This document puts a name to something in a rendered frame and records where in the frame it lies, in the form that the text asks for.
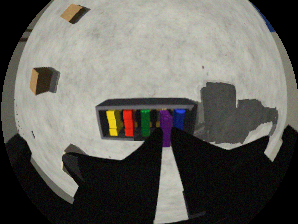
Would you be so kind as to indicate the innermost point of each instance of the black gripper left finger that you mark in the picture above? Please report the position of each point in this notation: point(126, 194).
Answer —
point(137, 175)

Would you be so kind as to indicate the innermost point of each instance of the blue fuse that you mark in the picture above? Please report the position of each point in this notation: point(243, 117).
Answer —
point(178, 118)

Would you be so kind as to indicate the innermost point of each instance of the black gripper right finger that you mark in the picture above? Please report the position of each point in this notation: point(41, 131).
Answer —
point(205, 168)

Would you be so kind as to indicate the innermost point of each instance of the green fuse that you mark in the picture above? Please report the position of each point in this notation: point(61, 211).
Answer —
point(145, 122)

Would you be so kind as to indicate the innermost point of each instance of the beige shallow tray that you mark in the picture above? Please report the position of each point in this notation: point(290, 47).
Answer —
point(70, 148)

